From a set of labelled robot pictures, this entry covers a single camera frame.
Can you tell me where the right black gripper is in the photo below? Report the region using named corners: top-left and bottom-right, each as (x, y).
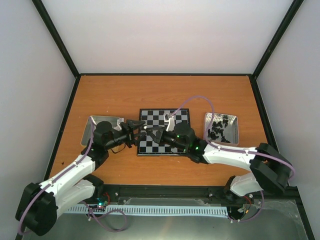
top-left (146, 126), bottom-right (188, 152)

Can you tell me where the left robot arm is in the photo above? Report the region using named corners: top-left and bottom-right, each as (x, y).
top-left (15, 118), bottom-right (145, 236)

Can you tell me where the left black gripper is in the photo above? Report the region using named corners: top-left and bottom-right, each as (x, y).
top-left (105, 120), bottom-right (147, 151)

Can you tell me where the light blue cable duct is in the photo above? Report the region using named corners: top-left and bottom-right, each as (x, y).
top-left (67, 204), bottom-right (229, 217)

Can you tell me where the clear tray of black pieces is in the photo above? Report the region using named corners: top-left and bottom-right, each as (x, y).
top-left (203, 112), bottom-right (239, 146)

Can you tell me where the tan tray of white pieces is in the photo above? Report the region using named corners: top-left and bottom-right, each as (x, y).
top-left (80, 115), bottom-right (125, 146)

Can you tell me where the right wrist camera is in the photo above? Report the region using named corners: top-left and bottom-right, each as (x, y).
top-left (163, 113), bottom-right (175, 132)

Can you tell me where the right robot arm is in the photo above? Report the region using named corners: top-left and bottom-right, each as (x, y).
top-left (143, 122), bottom-right (295, 197)

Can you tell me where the black aluminium frame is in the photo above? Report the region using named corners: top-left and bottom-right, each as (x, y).
top-left (14, 0), bottom-right (315, 240)

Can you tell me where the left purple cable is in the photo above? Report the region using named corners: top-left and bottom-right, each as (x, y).
top-left (17, 117), bottom-right (128, 236)

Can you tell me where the green lit circuit board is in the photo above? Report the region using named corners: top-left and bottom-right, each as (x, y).
top-left (96, 192), bottom-right (111, 208)

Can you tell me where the black and white chessboard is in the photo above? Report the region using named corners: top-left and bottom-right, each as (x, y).
top-left (137, 108), bottom-right (191, 157)

